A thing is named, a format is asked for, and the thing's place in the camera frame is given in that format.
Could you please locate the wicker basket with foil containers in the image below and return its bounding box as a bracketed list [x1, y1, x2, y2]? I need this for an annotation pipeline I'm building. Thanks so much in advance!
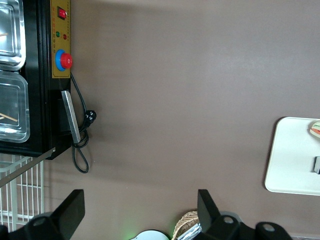
[174, 209, 201, 240]

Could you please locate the silver metal lever strip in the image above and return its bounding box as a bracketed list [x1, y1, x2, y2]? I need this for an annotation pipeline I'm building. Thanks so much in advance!
[0, 146, 56, 189]

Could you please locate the steel food tray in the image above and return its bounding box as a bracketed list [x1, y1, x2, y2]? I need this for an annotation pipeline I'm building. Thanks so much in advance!
[0, 71, 31, 144]
[0, 0, 27, 71]

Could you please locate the black power cable with plug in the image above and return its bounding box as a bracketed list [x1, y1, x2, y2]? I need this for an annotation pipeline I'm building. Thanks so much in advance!
[70, 73, 98, 174]

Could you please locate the triangle sandwich with red filling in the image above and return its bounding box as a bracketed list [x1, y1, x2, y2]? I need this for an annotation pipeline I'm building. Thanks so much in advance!
[307, 120, 320, 144]

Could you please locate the stack of foil containers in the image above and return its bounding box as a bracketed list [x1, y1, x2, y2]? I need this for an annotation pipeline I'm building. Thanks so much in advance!
[177, 223, 203, 240]

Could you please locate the white wire rack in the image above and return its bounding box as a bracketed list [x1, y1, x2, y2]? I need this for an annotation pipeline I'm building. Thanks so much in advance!
[0, 153, 45, 233]

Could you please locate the black sealing machine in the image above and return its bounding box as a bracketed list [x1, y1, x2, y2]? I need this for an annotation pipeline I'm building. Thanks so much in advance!
[0, 0, 73, 161]

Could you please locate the small black gum box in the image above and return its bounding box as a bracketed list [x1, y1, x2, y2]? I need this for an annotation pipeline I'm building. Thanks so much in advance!
[310, 156, 320, 175]

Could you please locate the silver machine handle bar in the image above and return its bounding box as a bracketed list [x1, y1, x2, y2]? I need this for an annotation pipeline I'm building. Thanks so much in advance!
[60, 90, 82, 144]

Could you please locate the red emergency stop button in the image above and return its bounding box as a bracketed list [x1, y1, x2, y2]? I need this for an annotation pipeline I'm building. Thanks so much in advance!
[54, 49, 74, 72]

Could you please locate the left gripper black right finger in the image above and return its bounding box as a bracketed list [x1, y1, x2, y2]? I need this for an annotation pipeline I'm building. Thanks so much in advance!
[197, 189, 242, 240]

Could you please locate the yellow control panel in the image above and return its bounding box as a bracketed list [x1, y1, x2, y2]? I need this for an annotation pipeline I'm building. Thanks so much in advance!
[50, 0, 72, 79]

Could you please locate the cream plastic serving tray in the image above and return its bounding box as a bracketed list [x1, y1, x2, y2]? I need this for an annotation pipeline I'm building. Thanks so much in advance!
[264, 116, 320, 196]

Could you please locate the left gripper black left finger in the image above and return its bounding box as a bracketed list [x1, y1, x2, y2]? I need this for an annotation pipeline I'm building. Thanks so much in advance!
[26, 189, 86, 240]

